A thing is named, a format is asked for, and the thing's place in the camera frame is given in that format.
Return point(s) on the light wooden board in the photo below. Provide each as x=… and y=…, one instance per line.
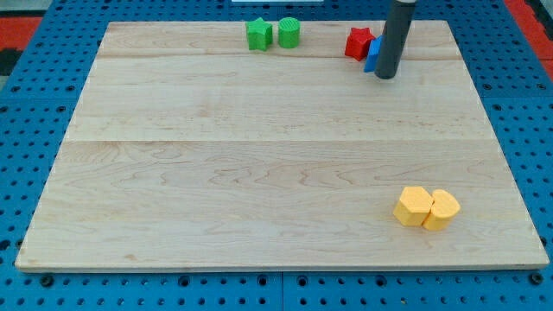
x=188, y=152

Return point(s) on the green star block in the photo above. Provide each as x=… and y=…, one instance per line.
x=259, y=34

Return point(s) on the green cylinder block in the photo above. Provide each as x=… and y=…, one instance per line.
x=289, y=32

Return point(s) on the blue block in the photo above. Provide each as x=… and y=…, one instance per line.
x=372, y=56

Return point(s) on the red star block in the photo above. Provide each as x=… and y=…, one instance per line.
x=358, y=43

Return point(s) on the yellow hexagon block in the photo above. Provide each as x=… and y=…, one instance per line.
x=413, y=206

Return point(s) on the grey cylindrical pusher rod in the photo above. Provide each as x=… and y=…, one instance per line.
x=397, y=26

